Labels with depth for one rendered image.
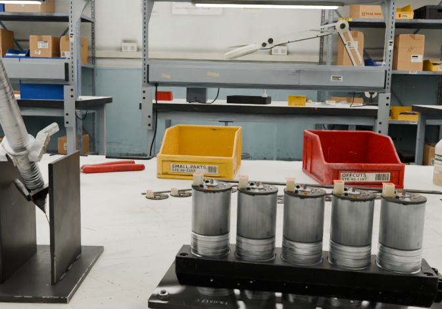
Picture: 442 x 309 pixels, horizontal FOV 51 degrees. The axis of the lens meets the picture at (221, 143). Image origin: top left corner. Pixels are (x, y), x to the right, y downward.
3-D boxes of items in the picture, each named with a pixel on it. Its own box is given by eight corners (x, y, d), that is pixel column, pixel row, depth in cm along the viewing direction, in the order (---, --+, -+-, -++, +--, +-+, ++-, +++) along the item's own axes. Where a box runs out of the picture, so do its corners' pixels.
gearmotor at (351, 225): (372, 285, 26) (379, 198, 26) (329, 281, 27) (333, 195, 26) (366, 268, 29) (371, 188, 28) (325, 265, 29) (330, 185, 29)
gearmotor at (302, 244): (322, 281, 27) (327, 194, 26) (279, 277, 27) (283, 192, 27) (319, 265, 29) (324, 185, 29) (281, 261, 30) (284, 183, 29)
